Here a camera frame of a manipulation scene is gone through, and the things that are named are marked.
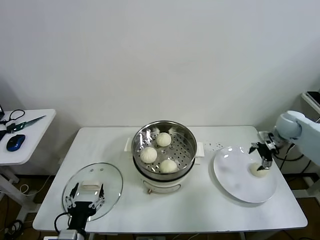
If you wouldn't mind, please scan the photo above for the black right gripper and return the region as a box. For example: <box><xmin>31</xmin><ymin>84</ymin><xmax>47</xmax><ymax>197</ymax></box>
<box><xmin>247</xmin><ymin>142</ymin><xmax>274</xmax><ymax>172</ymax></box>

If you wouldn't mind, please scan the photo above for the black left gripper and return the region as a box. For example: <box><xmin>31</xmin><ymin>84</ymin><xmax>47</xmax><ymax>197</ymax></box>
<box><xmin>64</xmin><ymin>182</ymin><xmax>106</xmax><ymax>231</ymax></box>

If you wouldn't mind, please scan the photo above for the white steamed baozi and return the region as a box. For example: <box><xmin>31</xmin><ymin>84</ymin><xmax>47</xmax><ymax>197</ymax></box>
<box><xmin>139</xmin><ymin>146</ymin><xmax>159</xmax><ymax>164</ymax></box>
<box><xmin>159</xmin><ymin>159</ymin><xmax>178</xmax><ymax>174</ymax></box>
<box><xmin>249</xmin><ymin>162</ymin><xmax>270</xmax><ymax>179</ymax></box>
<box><xmin>156</xmin><ymin>132</ymin><xmax>173</xmax><ymax>148</ymax></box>

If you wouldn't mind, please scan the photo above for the round glass pot lid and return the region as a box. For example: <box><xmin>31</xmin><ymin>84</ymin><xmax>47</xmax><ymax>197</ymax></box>
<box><xmin>62</xmin><ymin>162</ymin><xmax>124</xmax><ymax>222</ymax></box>

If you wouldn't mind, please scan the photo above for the perforated steel steamer basket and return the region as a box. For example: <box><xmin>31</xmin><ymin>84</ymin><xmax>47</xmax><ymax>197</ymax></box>
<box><xmin>132</xmin><ymin>120</ymin><xmax>198</xmax><ymax>181</ymax></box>

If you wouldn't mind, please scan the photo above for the large white round plate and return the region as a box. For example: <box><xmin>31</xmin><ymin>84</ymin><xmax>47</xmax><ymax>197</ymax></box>
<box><xmin>213</xmin><ymin>146</ymin><xmax>278</xmax><ymax>204</ymax></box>

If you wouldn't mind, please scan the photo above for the small white side table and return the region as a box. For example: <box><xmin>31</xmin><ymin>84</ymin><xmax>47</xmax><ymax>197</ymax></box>
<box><xmin>0</xmin><ymin>108</ymin><xmax>57</xmax><ymax>221</ymax></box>

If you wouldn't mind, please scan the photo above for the black flat device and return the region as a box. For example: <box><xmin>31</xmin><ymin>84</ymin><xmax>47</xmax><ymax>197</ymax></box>
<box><xmin>307</xmin><ymin>91</ymin><xmax>320</xmax><ymax>105</ymax></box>

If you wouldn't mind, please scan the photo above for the blue computer mouse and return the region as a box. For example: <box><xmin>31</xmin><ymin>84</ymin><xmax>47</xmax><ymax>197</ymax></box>
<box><xmin>6</xmin><ymin>134</ymin><xmax>26</xmax><ymax>152</ymax></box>

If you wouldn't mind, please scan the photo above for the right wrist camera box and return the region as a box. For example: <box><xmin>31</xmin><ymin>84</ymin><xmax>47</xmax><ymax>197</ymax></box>
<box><xmin>258</xmin><ymin>130</ymin><xmax>276</xmax><ymax>144</ymax></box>

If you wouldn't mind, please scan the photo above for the black power cable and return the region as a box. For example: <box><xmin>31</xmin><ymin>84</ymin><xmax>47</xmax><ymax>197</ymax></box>
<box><xmin>279</xmin><ymin>143</ymin><xmax>313</xmax><ymax>177</ymax></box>

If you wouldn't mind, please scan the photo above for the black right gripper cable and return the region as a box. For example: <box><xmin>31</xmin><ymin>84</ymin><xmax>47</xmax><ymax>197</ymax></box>
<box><xmin>272</xmin><ymin>143</ymin><xmax>305</xmax><ymax>162</ymax></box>

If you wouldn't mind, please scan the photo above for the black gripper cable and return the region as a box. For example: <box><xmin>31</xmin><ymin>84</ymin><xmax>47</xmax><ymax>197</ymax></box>
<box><xmin>272</xmin><ymin>143</ymin><xmax>305</xmax><ymax>162</ymax></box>
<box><xmin>54</xmin><ymin>212</ymin><xmax>74</xmax><ymax>232</ymax></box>

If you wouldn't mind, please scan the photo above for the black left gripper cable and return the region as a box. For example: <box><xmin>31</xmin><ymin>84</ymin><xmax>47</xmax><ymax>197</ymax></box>
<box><xmin>54</xmin><ymin>212</ymin><xmax>74</xmax><ymax>232</ymax></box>

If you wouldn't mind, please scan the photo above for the white floor cable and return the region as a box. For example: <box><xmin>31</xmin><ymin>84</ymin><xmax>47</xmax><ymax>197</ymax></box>
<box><xmin>19</xmin><ymin>174</ymin><xmax>55</xmax><ymax>198</ymax></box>

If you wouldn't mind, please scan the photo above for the black floor cable bundle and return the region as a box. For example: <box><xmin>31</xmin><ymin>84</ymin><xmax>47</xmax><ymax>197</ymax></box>
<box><xmin>4</xmin><ymin>218</ymin><xmax>26</xmax><ymax>236</ymax></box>

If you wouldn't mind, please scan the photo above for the thin black cable loop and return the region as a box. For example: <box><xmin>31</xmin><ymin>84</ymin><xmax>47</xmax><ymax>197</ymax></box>
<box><xmin>0</xmin><ymin>109</ymin><xmax>26</xmax><ymax>126</ymax></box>

